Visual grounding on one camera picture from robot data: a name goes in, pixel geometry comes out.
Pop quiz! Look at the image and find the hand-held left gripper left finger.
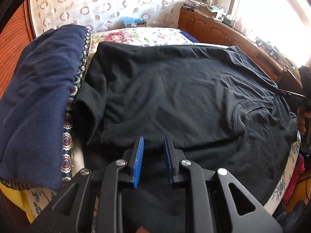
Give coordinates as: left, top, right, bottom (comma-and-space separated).
28, 136, 146, 233

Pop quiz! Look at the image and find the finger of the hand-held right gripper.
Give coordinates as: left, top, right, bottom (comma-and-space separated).
276, 89, 305, 100

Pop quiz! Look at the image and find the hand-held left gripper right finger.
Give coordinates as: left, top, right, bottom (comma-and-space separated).
163, 135, 283, 233

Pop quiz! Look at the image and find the black T-shirt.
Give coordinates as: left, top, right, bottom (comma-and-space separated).
74, 41, 300, 233

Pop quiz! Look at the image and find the person's right hand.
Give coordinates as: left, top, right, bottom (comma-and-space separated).
297, 107, 311, 139

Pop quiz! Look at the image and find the window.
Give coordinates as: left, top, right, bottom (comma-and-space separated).
231, 0, 311, 61

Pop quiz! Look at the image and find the navy medallion-patterned cloth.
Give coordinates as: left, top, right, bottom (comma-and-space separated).
62, 28, 91, 182

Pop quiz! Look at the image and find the white blue-floral sheet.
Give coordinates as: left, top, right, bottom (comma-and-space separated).
24, 131, 303, 221

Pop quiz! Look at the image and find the red cloth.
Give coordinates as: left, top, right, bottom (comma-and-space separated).
282, 155, 305, 204

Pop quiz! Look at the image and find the wooden sideboard cabinet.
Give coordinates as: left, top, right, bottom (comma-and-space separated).
178, 8, 304, 90

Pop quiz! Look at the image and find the navy bed sheet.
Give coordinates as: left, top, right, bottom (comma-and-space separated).
181, 29, 202, 44

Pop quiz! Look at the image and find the clutter pile on cabinet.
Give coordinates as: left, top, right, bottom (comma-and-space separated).
182, 0, 229, 20

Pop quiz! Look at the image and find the navy blue cloth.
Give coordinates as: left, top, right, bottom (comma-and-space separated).
0, 24, 89, 191

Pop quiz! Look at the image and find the yellow pillow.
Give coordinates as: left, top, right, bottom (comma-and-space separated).
0, 182, 32, 224

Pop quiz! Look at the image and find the floral quilt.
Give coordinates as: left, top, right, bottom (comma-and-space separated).
89, 27, 234, 54

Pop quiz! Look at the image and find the blue tissue pack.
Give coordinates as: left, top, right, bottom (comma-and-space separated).
120, 16, 147, 28

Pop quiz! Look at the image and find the sheer circle-patterned curtain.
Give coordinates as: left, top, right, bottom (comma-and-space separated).
33, 0, 217, 33

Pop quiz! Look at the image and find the wooden slatted wardrobe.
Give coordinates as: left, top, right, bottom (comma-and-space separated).
0, 0, 36, 97

